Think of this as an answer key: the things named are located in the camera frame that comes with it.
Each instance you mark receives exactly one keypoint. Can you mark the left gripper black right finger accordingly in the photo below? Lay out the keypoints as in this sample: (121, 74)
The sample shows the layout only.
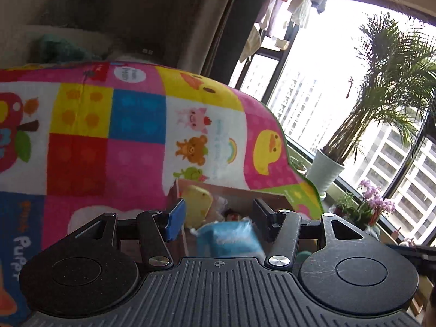
(279, 228)

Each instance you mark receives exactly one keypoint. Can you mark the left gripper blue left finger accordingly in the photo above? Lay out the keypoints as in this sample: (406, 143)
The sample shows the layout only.
(156, 228)

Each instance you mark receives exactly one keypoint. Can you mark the blue white tissue pack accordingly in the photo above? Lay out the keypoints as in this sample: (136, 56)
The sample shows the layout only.
(228, 240)

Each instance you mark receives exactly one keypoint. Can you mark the pink cardboard box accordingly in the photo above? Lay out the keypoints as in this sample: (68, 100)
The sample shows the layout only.
(240, 201)

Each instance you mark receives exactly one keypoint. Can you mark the pink orchid plant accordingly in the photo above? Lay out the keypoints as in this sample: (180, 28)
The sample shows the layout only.
(368, 212)

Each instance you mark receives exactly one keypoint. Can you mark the colourful cartoon play mat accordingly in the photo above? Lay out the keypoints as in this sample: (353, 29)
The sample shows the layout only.
(80, 139)

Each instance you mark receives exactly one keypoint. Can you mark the palm plant in white pot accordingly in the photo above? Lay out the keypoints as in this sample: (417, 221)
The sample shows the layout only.
(399, 77)

